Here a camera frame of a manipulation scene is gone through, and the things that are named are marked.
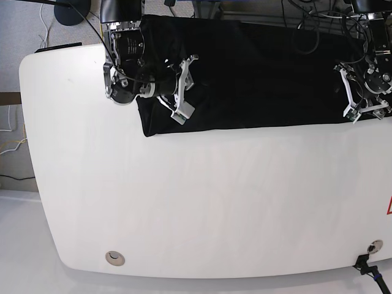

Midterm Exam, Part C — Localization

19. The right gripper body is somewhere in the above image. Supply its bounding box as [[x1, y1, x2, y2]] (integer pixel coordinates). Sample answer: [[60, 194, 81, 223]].
[[153, 55, 199, 117]]

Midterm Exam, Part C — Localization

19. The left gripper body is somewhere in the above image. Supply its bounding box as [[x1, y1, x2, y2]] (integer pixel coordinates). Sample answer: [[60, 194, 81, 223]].
[[334, 63, 391, 119]]

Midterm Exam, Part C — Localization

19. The black T-shirt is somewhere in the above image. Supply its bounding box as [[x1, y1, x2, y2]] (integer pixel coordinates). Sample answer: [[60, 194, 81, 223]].
[[137, 15, 354, 137]]

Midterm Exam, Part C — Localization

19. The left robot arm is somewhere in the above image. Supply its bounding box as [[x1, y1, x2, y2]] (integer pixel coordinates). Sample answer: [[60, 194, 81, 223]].
[[334, 1, 391, 123]]

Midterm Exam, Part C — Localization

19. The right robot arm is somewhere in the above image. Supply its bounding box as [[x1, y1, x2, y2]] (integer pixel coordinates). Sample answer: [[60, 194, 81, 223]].
[[100, 1, 199, 124]]

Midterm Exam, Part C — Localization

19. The red warning triangle sticker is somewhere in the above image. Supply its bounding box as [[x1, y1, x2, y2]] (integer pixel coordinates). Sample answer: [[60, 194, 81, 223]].
[[386, 197, 392, 215]]

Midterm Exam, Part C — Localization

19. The dark round stand base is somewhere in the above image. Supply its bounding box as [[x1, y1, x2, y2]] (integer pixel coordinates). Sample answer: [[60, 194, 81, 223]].
[[54, 0, 91, 26]]

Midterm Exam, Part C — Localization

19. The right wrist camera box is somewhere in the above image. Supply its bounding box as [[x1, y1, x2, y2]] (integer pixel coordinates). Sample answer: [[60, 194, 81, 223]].
[[171, 107, 195, 125]]

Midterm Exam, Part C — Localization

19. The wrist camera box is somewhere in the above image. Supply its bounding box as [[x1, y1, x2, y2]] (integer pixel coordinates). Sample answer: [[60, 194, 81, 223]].
[[171, 107, 195, 125], [343, 107, 361, 124]]

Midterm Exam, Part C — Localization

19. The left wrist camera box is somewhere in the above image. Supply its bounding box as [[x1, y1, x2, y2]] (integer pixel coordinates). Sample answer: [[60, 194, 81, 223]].
[[343, 107, 361, 124]]

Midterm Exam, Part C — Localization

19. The aluminium frame column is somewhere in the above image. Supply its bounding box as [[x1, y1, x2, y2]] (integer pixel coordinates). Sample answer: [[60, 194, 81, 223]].
[[192, 1, 223, 20]]

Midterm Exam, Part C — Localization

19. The right table cable grommet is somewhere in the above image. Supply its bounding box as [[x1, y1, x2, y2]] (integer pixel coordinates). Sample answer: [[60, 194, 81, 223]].
[[367, 239, 383, 254]]

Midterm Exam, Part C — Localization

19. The table cable grommet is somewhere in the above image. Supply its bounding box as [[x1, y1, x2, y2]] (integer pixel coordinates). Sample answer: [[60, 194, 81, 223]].
[[105, 251, 125, 266], [367, 239, 383, 254]]

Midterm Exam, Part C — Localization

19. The black clamp with cable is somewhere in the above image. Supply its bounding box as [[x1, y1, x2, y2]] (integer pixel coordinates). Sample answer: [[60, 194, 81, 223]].
[[353, 254, 391, 294]]

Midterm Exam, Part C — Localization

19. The yellow floor cable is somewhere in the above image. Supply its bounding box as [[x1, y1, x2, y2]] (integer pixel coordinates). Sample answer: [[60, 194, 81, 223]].
[[0, 139, 28, 154]]

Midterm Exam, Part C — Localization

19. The left table cable grommet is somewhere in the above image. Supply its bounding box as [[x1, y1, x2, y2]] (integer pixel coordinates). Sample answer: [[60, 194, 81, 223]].
[[105, 251, 125, 266]]

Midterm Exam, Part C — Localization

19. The white floor cable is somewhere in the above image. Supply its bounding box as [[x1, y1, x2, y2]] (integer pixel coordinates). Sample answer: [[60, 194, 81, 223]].
[[0, 105, 28, 154]]

